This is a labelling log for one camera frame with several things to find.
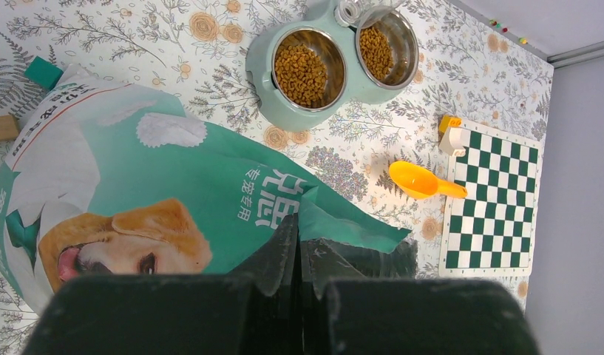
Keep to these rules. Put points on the small wooden block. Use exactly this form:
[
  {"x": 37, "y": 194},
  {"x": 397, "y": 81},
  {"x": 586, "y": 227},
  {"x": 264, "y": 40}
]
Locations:
[{"x": 9, "y": 129}]

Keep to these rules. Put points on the white yellow toy block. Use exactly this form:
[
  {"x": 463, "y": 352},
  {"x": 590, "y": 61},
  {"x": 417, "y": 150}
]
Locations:
[{"x": 451, "y": 130}]

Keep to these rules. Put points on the floral patterned table mat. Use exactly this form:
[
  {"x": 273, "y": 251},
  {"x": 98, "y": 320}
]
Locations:
[{"x": 196, "y": 50}]

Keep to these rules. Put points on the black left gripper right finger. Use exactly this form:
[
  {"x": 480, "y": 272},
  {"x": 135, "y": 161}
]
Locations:
[{"x": 362, "y": 301}]

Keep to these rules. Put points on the small teal cube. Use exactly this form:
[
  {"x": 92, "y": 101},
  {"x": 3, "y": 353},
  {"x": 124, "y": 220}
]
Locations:
[{"x": 43, "y": 73}]

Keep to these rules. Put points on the green white checkerboard mat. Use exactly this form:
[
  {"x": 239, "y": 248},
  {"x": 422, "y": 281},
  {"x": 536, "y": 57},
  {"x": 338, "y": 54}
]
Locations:
[{"x": 491, "y": 232}]

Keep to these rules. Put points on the orange plastic scoop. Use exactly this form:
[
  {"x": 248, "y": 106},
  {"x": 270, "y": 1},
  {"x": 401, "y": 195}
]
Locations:
[{"x": 420, "y": 183}]

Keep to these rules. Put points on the green pet food bag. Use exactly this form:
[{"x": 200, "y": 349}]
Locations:
[{"x": 113, "y": 178}]

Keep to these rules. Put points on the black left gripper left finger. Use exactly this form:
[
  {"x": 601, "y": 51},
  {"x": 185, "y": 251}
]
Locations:
[{"x": 249, "y": 310}]

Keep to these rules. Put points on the mint green double bowl stand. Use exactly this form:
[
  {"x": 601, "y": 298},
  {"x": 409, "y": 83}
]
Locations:
[{"x": 272, "y": 103}]

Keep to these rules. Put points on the clear water bottle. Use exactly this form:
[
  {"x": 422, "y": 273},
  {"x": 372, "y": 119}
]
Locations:
[{"x": 363, "y": 13}]

